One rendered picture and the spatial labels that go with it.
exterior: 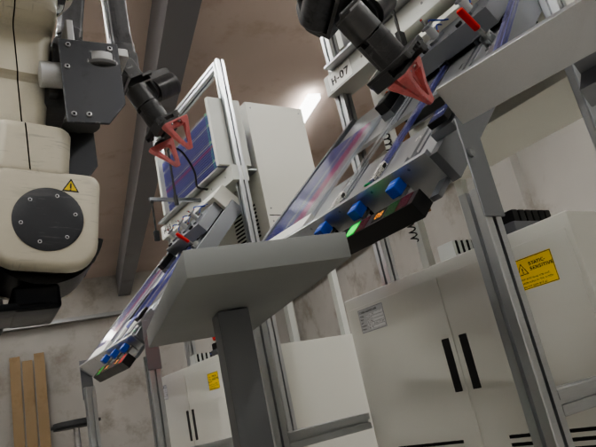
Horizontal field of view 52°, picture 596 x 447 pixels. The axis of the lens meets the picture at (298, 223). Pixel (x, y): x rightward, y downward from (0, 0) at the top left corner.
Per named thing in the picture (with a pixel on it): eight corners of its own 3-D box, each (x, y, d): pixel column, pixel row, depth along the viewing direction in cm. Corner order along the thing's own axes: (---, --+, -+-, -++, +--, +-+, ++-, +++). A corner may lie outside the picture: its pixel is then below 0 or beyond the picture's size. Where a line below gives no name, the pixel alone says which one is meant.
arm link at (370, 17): (326, 27, 100) (346, 5, 96) (344, 8, 104) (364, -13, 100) (356, 58, 101) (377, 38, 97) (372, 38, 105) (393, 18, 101)
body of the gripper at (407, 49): (387, 74, 108) (357, 44, 107) (427, 41, 100) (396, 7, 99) (372, 93, 104) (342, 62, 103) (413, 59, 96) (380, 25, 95)
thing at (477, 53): (506, 71, 127) (490, 52, 126) (323, 193, 177) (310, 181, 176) (539, 4, 147) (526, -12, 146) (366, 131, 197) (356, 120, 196)
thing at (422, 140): (444, 167, 103) (432, 153, 103) (254, 277, 154) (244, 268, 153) (475, 108, 115) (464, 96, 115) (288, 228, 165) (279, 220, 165)
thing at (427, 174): (452, 182, 103) (424, 152, 102) (258, 286, 153) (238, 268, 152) (455, 177, 104) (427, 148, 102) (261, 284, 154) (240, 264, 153)
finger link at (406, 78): (419, 105, 109) (383, 68, 108) (448, 84, 104) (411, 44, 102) (406, 127, 105) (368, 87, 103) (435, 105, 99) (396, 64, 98)
